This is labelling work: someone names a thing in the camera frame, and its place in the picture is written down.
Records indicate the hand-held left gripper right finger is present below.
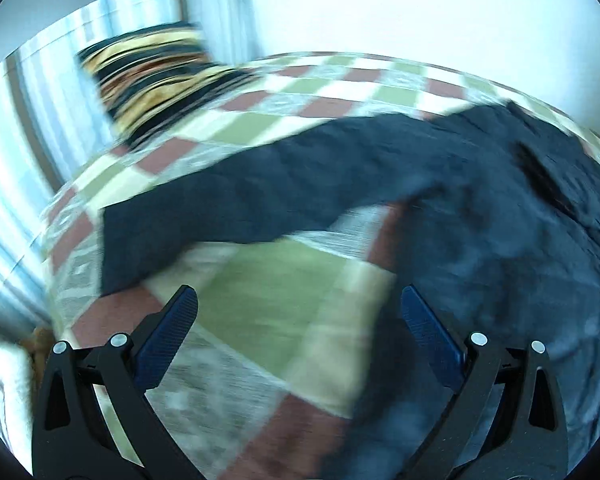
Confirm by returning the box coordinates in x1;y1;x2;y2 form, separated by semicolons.
401;285;568;480

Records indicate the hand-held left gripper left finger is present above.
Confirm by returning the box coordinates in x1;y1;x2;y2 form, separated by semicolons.
32;285;201;480

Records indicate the dark navy jacket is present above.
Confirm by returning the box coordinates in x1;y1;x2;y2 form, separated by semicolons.
100;102;600;480

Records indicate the checkered bedspread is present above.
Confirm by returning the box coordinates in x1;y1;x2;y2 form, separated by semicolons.
40;51;600;480

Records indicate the brown wooden chair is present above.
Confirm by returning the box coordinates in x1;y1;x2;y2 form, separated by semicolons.
22;327;55;376

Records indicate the blue striped cloth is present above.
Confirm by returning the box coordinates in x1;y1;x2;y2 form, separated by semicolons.
0;0;185;461

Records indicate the yellow black striped pillow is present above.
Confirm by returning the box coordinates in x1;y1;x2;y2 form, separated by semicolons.
77;22;253;143

